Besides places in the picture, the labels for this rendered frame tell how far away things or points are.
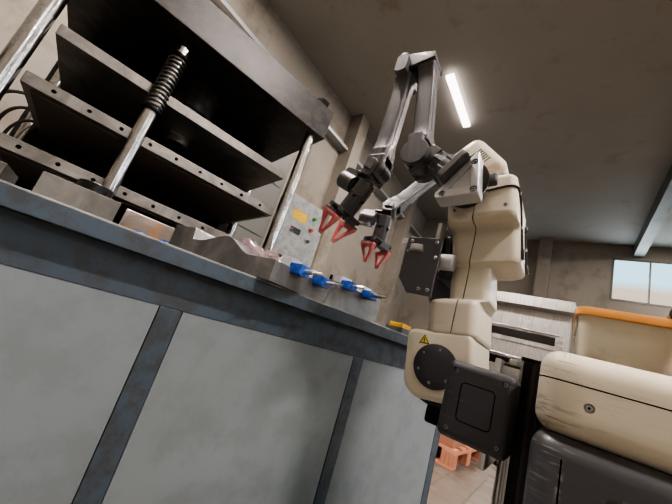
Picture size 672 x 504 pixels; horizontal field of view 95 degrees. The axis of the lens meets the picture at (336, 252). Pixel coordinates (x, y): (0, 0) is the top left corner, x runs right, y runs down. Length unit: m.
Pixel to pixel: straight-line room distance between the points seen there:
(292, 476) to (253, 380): 0.34
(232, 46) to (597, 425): 1.88
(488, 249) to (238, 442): 0.82
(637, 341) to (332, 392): 0.77
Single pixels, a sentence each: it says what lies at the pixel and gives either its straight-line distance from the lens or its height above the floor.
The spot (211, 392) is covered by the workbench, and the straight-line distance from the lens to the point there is 0.88.
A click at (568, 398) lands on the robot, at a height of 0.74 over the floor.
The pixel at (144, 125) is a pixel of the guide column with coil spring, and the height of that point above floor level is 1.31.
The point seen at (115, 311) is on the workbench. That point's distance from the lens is 0.78.
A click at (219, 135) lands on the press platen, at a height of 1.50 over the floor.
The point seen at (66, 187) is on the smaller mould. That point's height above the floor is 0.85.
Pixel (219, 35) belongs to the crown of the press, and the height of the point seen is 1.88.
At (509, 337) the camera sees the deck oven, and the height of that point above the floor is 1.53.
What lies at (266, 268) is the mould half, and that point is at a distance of 0.78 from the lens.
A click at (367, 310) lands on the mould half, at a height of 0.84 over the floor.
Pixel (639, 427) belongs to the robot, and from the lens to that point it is 0.62.
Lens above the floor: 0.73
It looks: 14 degrees up
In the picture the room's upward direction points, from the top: 18 degrees clockwise
